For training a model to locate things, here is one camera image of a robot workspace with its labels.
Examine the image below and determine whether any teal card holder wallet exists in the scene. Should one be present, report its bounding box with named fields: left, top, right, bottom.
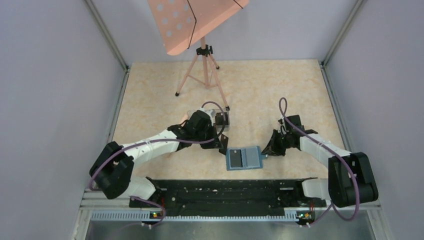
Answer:
left=225, top=146, right=268, bottom=171

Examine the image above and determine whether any pink music stand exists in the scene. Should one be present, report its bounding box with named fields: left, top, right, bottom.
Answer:
left=148, top=0, right=249, bottom=110

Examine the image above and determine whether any clear plastic box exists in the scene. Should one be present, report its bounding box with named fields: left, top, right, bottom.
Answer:
left=187, top=108, right=230, bottom=130

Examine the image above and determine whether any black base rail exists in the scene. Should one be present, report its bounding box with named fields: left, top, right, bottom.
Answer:
left=150, top=179, right=327, bottom=217

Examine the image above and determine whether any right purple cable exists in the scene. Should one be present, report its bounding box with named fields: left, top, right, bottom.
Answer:
left=278, top=97, right=360, bottom=229

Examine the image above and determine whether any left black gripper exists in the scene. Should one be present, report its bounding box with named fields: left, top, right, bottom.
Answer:
left=194, top=123, right=223, bottom=149

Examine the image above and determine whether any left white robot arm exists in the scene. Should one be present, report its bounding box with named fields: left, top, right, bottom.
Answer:
left=89, top=108, right=220, bottom=207

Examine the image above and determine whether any pink toy microphone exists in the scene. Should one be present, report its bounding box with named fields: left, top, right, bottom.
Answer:
left=181, top=114, right=189, bottom=123

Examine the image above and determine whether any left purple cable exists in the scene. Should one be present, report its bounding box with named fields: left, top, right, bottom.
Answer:
left=87, top=101, right=228, bottom=229

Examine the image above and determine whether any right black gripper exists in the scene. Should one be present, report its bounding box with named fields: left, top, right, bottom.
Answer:
left=261, top=129, right=295, bottom=156

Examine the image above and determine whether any black card stack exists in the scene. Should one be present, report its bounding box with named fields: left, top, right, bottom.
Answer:
left=214, top=112, right=230, bottom=127

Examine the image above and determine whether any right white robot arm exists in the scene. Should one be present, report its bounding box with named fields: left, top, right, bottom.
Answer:
left=261, top=115, right=379, bottom=208

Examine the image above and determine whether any purple cable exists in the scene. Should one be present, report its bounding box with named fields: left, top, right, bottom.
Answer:
left=87, top=101, right=228, bottom=229
left=278, top=97, right=360, bottom=229

